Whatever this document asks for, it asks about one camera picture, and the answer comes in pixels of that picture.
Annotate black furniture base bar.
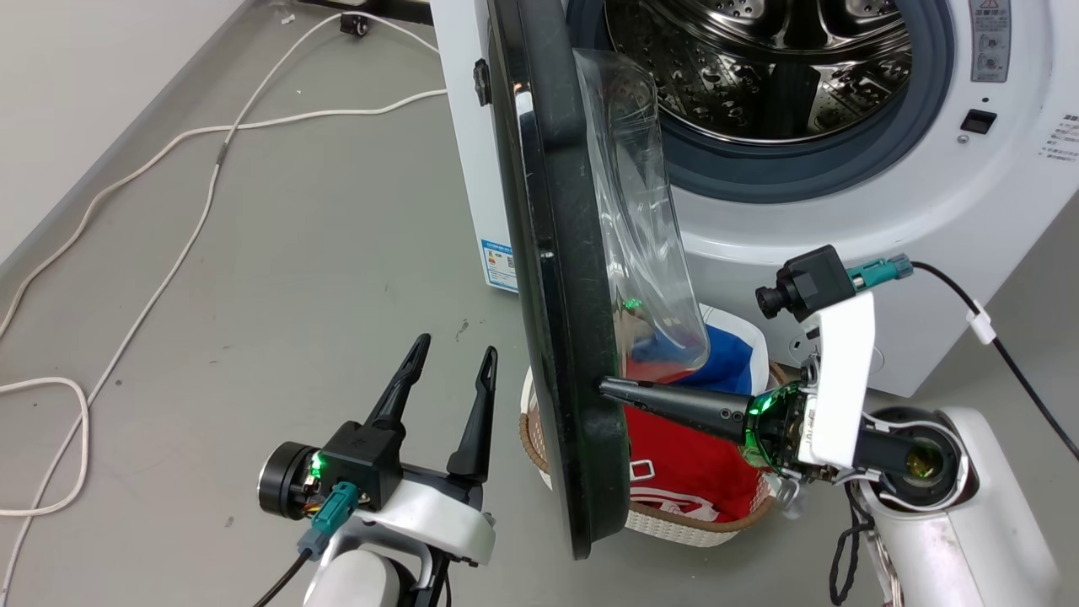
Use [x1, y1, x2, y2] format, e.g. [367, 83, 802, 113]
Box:
[297, 0, 436, 25]

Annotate blue energy label sticker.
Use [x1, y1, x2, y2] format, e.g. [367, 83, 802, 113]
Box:
[480, 238, 520, 294]

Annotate black camera cable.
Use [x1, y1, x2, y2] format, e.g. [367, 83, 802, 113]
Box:
[251, 546, 314, 607]
[910, 261, 1079, 464]

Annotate black right camera cable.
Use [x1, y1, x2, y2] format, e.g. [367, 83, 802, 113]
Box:
[910, 261, 1079, 464]

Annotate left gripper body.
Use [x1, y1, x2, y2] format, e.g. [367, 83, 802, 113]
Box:
[257, 441, 497, 567]

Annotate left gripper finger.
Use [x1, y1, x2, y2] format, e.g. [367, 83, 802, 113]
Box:
[446, 345, 499, 485]
[364, 333, 432, 432]

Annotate steel washing machine drum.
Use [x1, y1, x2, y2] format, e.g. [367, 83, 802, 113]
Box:
[604, 0, 914, 144]

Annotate red garment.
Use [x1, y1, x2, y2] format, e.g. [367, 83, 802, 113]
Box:
[622, 403, 766, 524]

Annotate white front-load washing machine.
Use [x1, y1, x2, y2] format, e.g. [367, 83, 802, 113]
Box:
[430, 0, 1079, 399]

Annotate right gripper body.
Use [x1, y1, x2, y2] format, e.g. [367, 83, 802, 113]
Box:
[741, 290, 878, 492]

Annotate white woven laundry basket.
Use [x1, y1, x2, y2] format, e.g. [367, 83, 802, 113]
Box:
[520, 303, 786, 550]

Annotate black left camera cable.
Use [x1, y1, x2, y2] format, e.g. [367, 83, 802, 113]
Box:
[251, 546, 314, 607]

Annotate black washing machine door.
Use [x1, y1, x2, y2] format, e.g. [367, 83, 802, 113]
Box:
[486, 0, 711, 562]

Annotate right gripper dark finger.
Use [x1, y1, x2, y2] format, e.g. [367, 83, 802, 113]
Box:
[599, 376, 753, 445]

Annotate long white floor cable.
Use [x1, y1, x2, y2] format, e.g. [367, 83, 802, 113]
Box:
[0, 88, 448, 340]
[0, 10, 442, 601]

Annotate blue garment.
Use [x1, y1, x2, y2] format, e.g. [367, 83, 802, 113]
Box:
[631, 324, 757, 397]

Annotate grey rubber door gasket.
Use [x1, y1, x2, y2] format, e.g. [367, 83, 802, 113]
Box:
[565, 0, 956, 205]

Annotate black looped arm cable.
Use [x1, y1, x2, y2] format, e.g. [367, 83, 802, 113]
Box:
[829, 482, 876, 607]

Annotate grey warning sticker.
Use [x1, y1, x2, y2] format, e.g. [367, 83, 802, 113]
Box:
[969, 0, 1013, 84]

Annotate looped white floor cable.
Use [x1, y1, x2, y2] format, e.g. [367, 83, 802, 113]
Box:
[0, 376, 90, 518]

